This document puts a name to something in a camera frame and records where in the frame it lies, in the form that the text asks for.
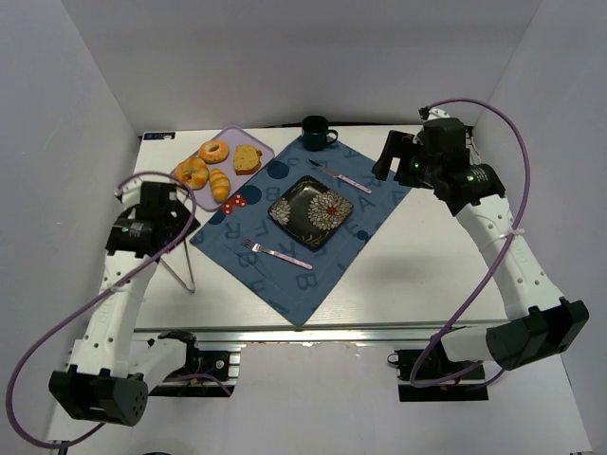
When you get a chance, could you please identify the metal tongs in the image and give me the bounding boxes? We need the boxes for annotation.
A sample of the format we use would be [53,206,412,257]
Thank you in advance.
[159,236,196,294]

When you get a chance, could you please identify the orange striped croissant roll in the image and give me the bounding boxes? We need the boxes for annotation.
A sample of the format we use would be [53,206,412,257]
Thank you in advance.
[209,168,231,203]

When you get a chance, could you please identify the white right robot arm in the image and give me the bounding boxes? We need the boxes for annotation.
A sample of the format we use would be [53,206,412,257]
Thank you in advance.
[373,108,589,371]

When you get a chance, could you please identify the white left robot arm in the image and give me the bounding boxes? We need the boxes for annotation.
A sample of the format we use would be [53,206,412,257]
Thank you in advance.
[48,181,199,427]

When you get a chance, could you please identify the sliced loaf bread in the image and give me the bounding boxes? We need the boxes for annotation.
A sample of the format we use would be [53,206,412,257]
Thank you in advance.
[233,144,263,175]

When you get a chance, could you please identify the brown twisted bun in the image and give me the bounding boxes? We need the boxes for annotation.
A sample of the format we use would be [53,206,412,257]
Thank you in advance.
[174,156,210,191]

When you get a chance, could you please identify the dark green mug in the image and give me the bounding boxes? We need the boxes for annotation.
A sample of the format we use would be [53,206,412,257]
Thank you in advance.
[301,116,339,152]

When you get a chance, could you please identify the red polka dot bow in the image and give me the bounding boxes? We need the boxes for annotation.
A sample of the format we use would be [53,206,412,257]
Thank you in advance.
[222,193,248,215]

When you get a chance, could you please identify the round bagel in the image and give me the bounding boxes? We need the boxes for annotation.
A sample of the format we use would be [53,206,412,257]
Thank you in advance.
[198,139,230,164]

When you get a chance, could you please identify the blue letter placemat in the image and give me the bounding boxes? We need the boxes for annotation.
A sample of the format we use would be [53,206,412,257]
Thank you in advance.
[191,139,410,326]

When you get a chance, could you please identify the black floral square plate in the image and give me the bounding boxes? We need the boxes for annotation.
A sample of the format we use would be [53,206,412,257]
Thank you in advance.
[267,175,354,251]

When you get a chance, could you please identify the lilac rectangular tray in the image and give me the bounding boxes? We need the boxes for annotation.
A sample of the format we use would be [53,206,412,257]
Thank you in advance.
[172,126,275,211]

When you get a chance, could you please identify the pink handled knife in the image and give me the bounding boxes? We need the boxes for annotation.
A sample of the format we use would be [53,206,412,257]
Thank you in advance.
[308,159,372,194]

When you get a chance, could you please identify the pink handled fork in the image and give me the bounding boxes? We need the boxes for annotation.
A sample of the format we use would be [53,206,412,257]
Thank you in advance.
[242,239,313,270]

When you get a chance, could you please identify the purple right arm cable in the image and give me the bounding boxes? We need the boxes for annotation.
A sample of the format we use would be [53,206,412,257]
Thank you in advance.
[409,98,530,389]

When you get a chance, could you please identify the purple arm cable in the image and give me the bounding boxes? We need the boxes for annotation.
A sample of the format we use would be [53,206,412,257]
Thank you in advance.
[5,171,197,449]
[409,98,530,389]

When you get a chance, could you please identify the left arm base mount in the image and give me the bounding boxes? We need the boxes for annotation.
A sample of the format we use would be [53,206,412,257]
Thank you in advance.
[150,331,240,398]

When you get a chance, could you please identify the aluminium rail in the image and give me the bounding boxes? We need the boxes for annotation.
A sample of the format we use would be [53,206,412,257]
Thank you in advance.
[132,327,485,355]

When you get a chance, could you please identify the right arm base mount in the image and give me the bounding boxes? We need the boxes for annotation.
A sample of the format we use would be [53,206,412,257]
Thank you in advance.
[386,349,488,403]

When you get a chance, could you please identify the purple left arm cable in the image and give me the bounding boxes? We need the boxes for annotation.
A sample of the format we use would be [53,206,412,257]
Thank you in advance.
[5,171,197,449]

